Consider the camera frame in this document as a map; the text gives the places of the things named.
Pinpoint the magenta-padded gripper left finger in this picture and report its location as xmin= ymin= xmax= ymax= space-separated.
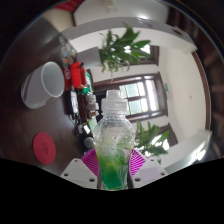
xmin=59 ymin=148 xmax=101 ymax=189

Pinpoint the flat round red coaster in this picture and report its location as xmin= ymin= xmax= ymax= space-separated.
xmin=32 ymin=131 xmax=57 ymax=166

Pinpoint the dark-framed window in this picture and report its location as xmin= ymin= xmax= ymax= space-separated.
xmin=149 ymin=44 xmax=160 ymax=66

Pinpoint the box of small jars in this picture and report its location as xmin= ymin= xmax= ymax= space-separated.
xmin=78 ymin=93 xmax=100 ymax=119

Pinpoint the white cup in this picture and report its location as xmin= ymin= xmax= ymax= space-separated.
xmin=20 ymin=61 xmax=66 ymax=110

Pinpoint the grey ball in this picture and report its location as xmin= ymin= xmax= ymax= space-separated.
xmin=83 ymin=136 xmax=95 ymax=149

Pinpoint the dark wooden glazed door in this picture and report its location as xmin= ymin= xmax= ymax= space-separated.
xmin=93 ymin=73 xmax=168 ymax=123

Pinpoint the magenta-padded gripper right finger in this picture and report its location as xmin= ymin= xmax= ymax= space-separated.
xmin=128 ymin=148 xmax=168 ymax=189

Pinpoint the tall potted plant, white pot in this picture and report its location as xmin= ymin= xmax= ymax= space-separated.
xmin=135 ymin=120 xmax=171 ymax=158

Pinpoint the flat black device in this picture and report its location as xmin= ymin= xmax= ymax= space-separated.
xmin=69 ymin=89 xmax=79 ymax=121

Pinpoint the clear bottle with green drink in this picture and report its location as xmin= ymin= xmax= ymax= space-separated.
xmin=92 ymin=89 xmax=137 ymax=191

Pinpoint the red box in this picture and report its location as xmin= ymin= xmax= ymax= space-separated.
xmin=68 ymin=61 xmax=88 ymax=90

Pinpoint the bushy potted plant, white pot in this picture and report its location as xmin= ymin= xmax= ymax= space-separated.
xmin=78 ymin=23 xmax=153 ymax=81

